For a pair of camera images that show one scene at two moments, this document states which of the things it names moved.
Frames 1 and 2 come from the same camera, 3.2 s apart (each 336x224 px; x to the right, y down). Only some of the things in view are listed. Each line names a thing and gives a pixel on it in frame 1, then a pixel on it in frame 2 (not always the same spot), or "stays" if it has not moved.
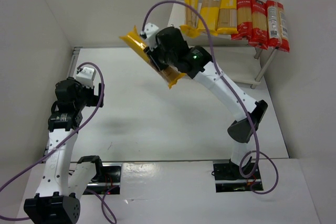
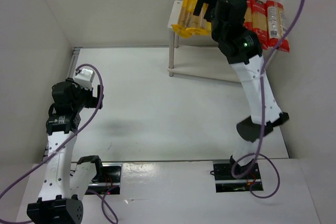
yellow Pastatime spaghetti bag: x=168 y=74 to x=197 y=25
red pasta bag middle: x=259 y=34 stays
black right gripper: x=153 y=57 to x=203 y=0
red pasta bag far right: x=277 y=26 stays
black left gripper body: x=95 y=95 stays
